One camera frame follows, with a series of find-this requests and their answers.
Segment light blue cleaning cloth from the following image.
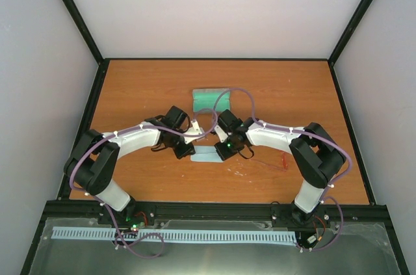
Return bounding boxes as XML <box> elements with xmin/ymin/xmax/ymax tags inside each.
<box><xmin>190</xmin><ymin>146</ymin><xmax>223</xmax><ymax>163</ymax></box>

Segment grey glasses case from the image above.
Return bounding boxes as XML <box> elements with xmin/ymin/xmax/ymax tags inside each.
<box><xmin>192</xmin><ymin>88</ymin><xmax>231</xmax><ymax>113</ymax></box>

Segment red sunglasses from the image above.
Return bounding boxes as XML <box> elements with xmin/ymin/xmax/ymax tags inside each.
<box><xmin>251</xmin><ymin>152</ymin><xmax>289</xmax><ymax>172</ymax></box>

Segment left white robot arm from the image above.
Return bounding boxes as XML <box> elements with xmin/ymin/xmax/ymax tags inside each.
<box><xmin>64</xmin><ymin>106</ymin><xmax>203</xmax><ymax>225</ymax></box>

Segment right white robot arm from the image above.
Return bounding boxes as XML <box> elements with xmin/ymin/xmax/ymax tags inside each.
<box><xmin>214</xmin><ymin>110</ymin><xmax>351</xmax><ymax>226</ymax></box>

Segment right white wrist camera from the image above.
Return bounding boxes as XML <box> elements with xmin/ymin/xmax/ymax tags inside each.
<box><xmin>214</xmin><ymin>125</ymin><xmax>228</xmax><ymax>143</ymax></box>

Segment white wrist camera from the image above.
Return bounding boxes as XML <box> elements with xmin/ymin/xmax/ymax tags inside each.
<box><xmin>183</xmin><ymin>120</ymin><xmax>205</xmax><ymax>144</ymax></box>
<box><xmin>214</xmin><ymin>125</ymin><xmax>228</xmax><ymax>143</ymax></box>

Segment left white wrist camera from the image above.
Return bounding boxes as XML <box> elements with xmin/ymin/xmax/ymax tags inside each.
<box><xmin>183</xmin><ymin>120</ymin><xmax>205</xmax><ymax>144</ymax></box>

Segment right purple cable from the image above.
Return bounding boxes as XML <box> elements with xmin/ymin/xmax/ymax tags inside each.
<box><xmin>213</xmin><ymin>88</ymin><xmax>354</xmax><ymax>253</ymax></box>

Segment black aluminium frame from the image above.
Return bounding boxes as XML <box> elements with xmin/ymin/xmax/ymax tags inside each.
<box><xmin>21</xmin><ymin>0</ymin><xmax>409</xmax><ymax>274</ymax></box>

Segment light blue slotted cable duct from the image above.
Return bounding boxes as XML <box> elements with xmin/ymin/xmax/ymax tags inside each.
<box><xmin>50</xmin><ymin>227</ymin><xmax>296</xmax><ymax>246</ymax></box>

